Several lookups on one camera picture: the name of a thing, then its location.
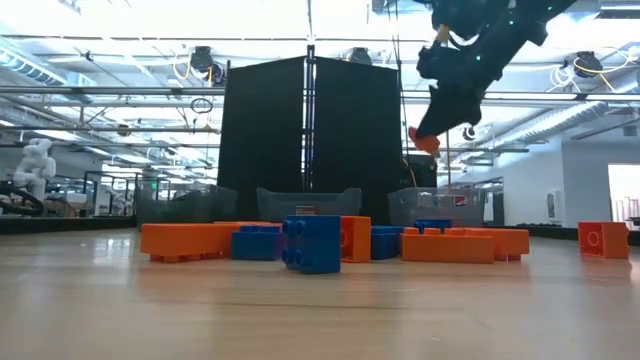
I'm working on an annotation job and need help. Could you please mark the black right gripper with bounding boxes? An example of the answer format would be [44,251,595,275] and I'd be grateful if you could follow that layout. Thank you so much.
[414,42,506,141]

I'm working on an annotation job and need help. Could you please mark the orange long toy brick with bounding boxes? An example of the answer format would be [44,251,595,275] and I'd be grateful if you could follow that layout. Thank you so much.
[139,222,242,264]
[400,226,497,265]
[407,125,442,156]
[444,227,531,263]

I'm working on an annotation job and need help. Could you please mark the black equipment cabinet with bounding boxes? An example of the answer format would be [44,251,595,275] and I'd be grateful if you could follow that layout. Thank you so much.
[402,153,440,190]

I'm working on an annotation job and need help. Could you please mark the grey translucent plastic bin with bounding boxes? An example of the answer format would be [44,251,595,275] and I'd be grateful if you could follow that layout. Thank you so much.
[255,187,363,224]
[387,185,489,229]
[133,183,240,226]

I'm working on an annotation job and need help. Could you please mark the orange square toy brick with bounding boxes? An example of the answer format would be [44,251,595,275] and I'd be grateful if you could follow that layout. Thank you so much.
[340,215,373,264]
[577,220,632,260]

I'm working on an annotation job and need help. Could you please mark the blue square toy brick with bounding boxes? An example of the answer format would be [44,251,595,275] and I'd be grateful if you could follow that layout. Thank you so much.
[280,214,343,275]

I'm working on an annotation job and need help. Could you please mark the silver ventilation duct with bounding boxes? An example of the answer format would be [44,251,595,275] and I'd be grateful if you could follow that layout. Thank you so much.
[449,99,640,166]

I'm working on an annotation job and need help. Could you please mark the hanging black cable loop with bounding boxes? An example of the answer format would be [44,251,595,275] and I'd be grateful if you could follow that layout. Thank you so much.
[189,96,215,115]

